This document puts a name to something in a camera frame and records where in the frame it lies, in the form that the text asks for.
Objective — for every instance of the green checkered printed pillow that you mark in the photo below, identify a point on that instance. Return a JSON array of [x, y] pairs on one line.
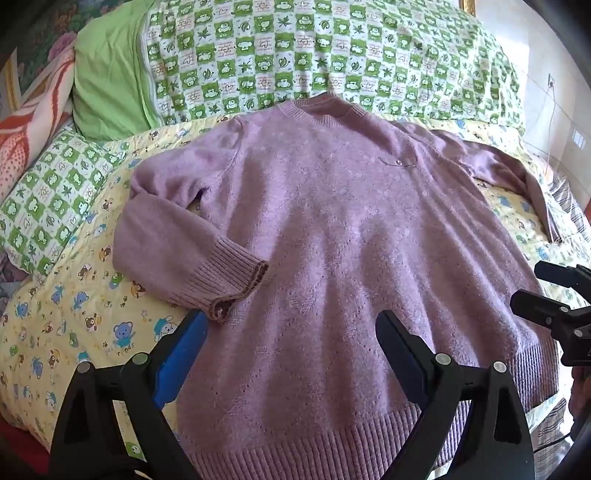
[[60, 198]]

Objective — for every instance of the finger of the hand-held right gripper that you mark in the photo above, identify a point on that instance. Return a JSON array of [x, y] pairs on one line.
[[565, 273], [540, 308]]

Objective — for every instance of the red and white floral blanket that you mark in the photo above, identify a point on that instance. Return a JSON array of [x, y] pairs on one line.
[[27, 124]]

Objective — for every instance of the green checkered printed quilt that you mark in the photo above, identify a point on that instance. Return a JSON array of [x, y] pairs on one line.
[[295, 50]]

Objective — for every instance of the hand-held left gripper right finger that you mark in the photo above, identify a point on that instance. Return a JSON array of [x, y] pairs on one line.
[[400, 350]]

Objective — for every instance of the red cloth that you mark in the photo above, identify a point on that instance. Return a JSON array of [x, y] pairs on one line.
[[18, 452]]

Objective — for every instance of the white wall socket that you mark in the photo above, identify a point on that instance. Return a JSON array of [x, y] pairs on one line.
[[551, 81]]

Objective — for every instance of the dark floral cloth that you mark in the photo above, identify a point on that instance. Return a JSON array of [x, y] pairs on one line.
[[46, 32]]

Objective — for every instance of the white wall switch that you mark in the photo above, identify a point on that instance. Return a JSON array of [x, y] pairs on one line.
[[579, 138]]

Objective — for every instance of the purple knit sweater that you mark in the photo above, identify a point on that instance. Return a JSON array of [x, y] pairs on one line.
[[323, 230]]

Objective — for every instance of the grey striped sheet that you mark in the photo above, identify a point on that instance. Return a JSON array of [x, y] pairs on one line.
[[572, 203]]

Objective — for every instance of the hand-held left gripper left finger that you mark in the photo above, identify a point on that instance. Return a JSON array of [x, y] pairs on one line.
[[181, 353]]

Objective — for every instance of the gold picture frame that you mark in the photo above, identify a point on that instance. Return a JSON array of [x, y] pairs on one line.
[[467, 5]]

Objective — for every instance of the yellow cartoon bear bed sheet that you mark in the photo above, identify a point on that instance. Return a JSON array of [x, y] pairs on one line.
[[69, 318]]

